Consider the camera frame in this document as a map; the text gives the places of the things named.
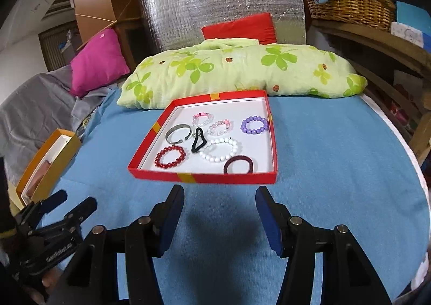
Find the magenta cushion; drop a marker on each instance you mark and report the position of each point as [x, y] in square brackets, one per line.
[97, 62]

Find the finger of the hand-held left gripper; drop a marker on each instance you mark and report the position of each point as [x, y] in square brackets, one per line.
[54, 198]
[82, 206]

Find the dark slatted grille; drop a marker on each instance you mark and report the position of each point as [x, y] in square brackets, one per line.
[55, 49]

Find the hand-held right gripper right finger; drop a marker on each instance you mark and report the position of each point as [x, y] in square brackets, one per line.
[269, 221]

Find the orange cardboard box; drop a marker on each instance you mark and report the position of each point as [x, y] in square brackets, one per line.
[64, 160]

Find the white mattress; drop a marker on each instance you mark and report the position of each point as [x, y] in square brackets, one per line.
[425, 187]

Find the wooden shelf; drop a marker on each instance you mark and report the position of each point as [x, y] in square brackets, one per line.
[370, 39]

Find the grey blanket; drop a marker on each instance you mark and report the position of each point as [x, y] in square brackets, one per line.
[37, 106]

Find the person's left hand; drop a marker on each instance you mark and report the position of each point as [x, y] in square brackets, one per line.
[49, 280]

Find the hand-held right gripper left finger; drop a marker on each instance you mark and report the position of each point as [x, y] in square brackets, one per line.
[171, 221]

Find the wicker basket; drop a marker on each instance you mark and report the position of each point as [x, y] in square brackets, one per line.
[350, 5]

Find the red cardboard box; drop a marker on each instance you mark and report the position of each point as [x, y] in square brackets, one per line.
[235, 178]

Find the silver bangle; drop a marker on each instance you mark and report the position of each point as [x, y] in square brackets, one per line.
[168, 133]

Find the red cushion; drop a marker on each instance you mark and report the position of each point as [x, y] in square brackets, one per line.
[242, 27]

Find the light blue box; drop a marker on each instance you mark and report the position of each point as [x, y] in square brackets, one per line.
[412, 12]

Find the green floral pillow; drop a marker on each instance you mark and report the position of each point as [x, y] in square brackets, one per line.
[235, 66]

